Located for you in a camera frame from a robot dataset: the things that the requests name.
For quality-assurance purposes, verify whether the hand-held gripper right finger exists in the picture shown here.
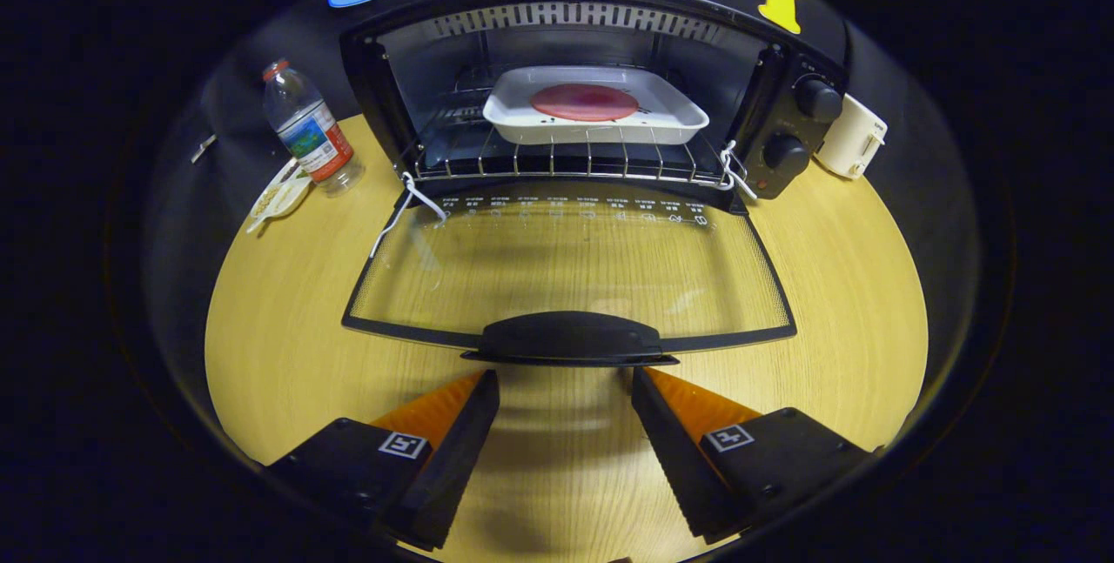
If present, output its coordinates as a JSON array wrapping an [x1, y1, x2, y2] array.
[[631, 365, 876, 545]]

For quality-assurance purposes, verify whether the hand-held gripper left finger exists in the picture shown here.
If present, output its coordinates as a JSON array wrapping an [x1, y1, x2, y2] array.
[[265, 369, 501, 551]]

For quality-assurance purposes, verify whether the black toaster oven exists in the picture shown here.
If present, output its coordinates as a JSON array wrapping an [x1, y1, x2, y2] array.
[[339, 0, 849, 368]]

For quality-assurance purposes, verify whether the white cherry-print plate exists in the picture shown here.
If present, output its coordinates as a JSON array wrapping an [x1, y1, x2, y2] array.
[[482, 65, 710, 146]]

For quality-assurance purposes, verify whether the round pink ham slice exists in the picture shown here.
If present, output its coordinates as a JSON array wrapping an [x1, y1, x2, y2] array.
[[531, 83, 641, 123]]

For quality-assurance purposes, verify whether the white toaster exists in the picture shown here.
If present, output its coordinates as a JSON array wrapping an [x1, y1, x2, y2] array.
[[814, 93, 889, 179]]

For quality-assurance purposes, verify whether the small white snack dish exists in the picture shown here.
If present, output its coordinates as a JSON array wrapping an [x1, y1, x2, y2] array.
[[246, 157, 312, 235]]

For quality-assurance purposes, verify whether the clear plastic water bottle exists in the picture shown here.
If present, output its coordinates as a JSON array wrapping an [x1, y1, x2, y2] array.
[[263, 59, 365, 197]]

